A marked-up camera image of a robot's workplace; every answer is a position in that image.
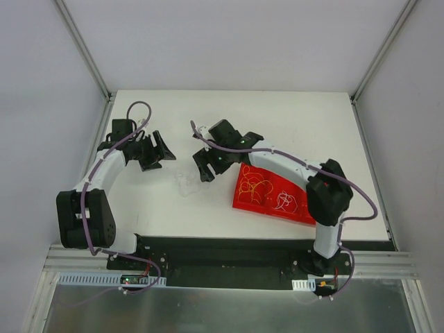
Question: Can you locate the white cable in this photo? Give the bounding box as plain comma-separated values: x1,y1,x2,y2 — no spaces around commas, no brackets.
173,169,209,198
273,191,300,213

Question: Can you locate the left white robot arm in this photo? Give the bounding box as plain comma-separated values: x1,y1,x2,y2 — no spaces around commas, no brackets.
56,119,176,270

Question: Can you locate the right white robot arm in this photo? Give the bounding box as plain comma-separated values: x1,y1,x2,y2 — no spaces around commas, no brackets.
191,119,353,277

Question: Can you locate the red three-compartment bin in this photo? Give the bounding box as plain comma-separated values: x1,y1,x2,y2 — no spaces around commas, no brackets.
232,164,316,226

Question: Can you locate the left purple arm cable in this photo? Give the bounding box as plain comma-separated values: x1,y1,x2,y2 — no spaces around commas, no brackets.
80,101,153,257

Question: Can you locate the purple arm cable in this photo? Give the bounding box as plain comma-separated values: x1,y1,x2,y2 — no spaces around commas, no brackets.
80,101,153,257
189,119,379,250

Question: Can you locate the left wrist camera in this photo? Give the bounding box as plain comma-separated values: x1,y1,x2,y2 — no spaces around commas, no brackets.
137,119,148,127

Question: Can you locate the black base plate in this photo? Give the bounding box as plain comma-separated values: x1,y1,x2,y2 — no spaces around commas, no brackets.
105,234,398,289

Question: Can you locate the left aluminium frame post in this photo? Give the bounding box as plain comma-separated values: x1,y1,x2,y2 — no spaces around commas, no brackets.
52,0,112,101

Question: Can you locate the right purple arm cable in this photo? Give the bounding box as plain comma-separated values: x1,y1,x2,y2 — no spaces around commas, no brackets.
189,119,379,250

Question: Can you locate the right white cable duct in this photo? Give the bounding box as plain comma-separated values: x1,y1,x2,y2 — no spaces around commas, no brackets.
291,278,316,292

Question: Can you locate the white cable duct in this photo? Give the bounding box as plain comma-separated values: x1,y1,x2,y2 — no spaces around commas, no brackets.
58,273,167,289
291,278,316,292

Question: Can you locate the left white cable duct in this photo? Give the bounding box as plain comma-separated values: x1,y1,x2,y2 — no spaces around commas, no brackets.
58,273,167,289

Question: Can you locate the aluminium rail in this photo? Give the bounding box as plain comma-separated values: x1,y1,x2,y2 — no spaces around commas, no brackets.
43,244,419,280

